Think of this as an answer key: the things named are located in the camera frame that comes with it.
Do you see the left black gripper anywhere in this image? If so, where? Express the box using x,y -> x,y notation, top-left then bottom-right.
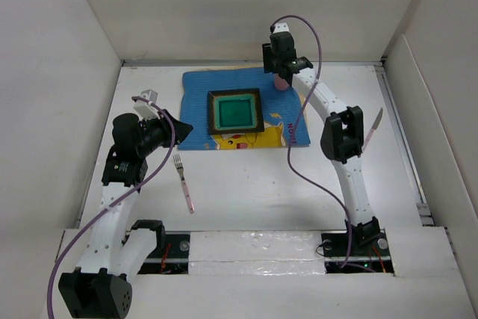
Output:
136,109 -> 191,157

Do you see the pink plastic cup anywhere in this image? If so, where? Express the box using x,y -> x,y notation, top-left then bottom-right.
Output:
274,75 -> 290,91

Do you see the blue yellow cartoon placemat cloth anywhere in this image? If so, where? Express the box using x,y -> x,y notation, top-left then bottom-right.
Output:
179,67 -> 311,150

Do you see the green square ceramic plate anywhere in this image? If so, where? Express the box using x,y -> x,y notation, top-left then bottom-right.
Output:
207,88 -> 265,135

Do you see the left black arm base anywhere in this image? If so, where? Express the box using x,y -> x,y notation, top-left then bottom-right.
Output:
122,220 -> 190,275

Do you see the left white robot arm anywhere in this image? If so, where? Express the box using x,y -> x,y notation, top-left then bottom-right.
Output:
58,111 -> 193,318

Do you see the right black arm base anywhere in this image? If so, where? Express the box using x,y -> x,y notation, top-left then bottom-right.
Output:
315,229 -> 394,274

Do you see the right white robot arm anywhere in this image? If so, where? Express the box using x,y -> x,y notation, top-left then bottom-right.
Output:
262,23 -> 381,258

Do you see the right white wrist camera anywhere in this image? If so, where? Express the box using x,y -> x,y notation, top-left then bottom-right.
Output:
270,22 -> 290,34

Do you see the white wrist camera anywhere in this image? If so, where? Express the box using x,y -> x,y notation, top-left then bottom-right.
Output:
270,22 -> 290,34
132,90 -> 158,120

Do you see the pink handled fork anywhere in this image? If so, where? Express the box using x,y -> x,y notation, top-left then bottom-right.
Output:
173,154 -> 195,214

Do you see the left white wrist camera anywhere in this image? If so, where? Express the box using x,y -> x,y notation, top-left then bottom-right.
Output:
132,90 -> 158,120

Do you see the pink handled knife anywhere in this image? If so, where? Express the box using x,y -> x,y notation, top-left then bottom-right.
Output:
361,108 -> 384,152

